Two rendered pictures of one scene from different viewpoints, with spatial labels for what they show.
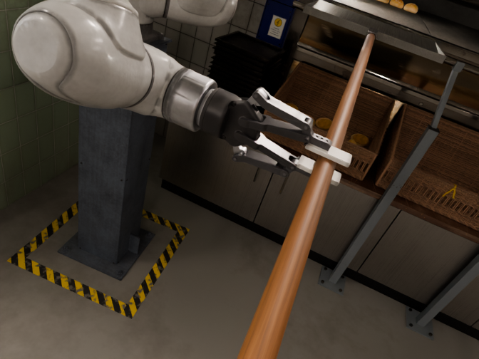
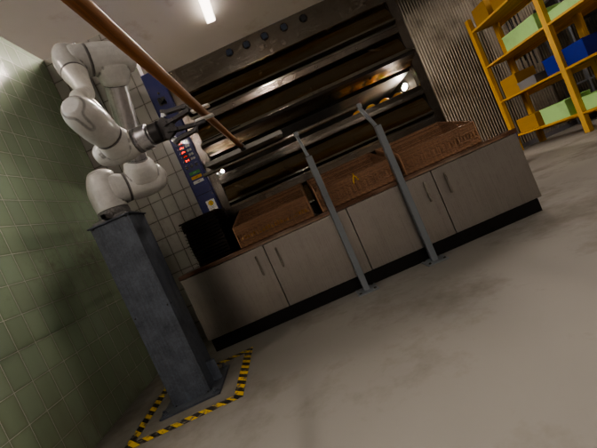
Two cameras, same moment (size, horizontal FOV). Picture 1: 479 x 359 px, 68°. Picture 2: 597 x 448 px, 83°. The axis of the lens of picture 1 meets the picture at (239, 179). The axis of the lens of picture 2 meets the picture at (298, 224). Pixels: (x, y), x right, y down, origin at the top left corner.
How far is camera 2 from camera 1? 1.05 m
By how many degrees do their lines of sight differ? 34
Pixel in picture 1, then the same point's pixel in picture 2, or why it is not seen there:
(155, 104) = (128, 141)
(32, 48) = (68, 106)
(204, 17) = (152, 182)
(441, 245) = (383, 205)
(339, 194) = (311, 232)
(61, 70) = (81, 105)
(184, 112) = (140, 134)
